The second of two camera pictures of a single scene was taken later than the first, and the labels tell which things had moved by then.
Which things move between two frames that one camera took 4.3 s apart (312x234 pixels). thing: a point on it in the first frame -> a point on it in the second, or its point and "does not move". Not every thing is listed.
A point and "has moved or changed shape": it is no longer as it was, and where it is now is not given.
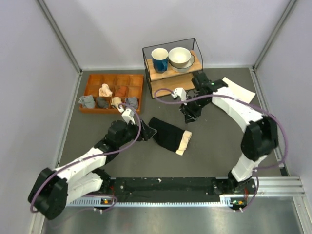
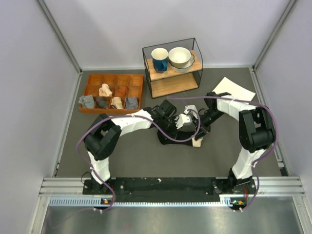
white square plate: (235, 91) does not move
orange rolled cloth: (121, 91) does not move
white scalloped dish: (184, 69) does not move
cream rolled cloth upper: (105, 91) does not move
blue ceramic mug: (160, 56) does not move
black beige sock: (172, 137) has moved or changed shape
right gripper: (190, 115) -> (203, 128)
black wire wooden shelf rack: (171, 66) does not move
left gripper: (146, 132) -> (174, 126)
